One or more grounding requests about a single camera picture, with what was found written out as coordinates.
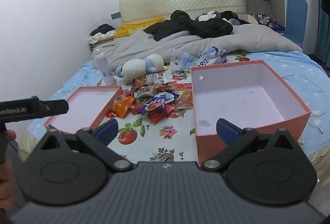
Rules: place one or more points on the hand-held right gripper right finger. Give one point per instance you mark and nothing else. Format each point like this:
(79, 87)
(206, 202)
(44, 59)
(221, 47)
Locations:
(227, 131)

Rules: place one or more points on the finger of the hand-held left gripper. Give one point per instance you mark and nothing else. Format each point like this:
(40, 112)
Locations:
(55, 108)

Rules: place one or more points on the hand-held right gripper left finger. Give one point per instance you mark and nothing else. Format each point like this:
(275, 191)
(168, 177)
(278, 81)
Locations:
(108, 130)

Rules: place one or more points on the orange snack packet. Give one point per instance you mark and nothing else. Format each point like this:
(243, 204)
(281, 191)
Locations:
(123, 108)

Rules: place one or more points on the orange cardboard box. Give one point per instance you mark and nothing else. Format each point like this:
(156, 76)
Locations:
(245, 102)

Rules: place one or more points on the dark red snack packet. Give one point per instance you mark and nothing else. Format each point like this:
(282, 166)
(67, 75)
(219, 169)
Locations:
(158, 116)

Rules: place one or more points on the pile of snack packets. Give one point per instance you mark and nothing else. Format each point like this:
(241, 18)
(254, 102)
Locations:
(181, 97)

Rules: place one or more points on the blue white snack packet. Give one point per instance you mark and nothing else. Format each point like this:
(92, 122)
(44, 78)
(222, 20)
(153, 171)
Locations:
(157, 101)

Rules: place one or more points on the person's left hand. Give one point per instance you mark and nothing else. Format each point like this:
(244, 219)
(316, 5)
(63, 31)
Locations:
(5, 182)

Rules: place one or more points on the orange box lid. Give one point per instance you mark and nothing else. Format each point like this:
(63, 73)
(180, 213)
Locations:
(85, 105)

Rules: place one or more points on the white spray bottle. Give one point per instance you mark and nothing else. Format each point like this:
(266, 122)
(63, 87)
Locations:
(101, 64)

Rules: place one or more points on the white blue plush toy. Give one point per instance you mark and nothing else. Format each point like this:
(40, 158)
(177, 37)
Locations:
(136, 66)

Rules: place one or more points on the clear plastic packet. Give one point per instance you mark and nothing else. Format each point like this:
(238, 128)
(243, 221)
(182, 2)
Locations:
(184, 59)

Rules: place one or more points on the heap of folded clothes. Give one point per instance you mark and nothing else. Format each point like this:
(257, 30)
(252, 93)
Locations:
(103, 30)

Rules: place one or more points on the grey duvet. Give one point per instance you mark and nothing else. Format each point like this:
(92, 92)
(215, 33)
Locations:
(180, 46)

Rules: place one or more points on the yellow pillow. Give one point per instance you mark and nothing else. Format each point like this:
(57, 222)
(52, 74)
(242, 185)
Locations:
(129, 28)

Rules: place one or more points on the black clothing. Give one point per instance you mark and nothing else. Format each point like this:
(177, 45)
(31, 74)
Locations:
(206, 28)

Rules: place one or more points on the dark grey clothing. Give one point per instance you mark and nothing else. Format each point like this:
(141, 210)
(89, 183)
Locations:
(236, 19)

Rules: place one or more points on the blue patterned cloth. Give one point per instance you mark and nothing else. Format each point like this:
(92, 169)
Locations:
(276, 25)

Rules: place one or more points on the black white plush toy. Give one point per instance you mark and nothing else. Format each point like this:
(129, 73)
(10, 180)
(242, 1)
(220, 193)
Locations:
(206, 16)

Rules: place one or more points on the small cosmetic bottles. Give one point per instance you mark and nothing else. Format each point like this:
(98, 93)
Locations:
(261, 16)

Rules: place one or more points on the blue padded board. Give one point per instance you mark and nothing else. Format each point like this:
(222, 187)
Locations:
(296, 20)

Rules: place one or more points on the blue curtain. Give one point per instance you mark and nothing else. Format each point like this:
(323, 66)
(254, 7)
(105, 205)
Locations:
(322, 38)

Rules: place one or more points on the grey wall socket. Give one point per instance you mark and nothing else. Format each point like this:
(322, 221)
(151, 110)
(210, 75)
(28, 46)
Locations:
(116, 16)

